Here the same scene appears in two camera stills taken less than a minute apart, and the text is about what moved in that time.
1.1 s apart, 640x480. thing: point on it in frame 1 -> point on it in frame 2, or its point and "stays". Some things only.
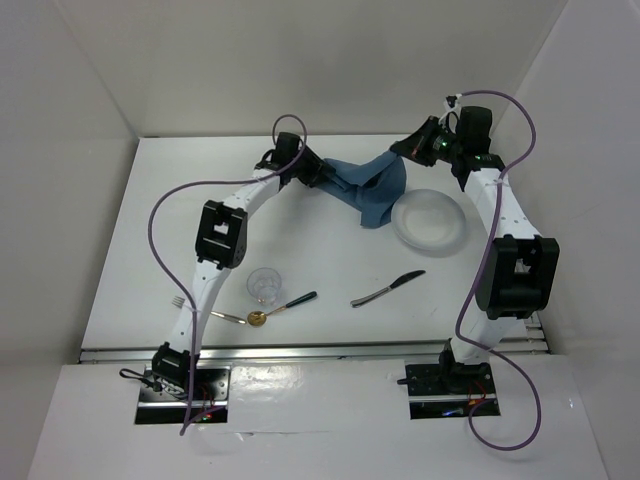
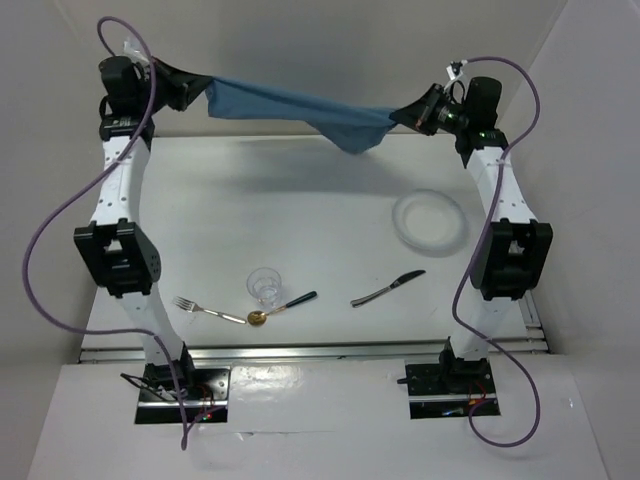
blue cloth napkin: [371, 187] -> [352, 128]
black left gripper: [315, 165] -> [194, 84]
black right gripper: [416, 146] -> [420, 115]
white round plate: [428, 219] stays
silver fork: [179, 302] stays
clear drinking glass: [264, 282] stays
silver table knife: [361, 300] stays
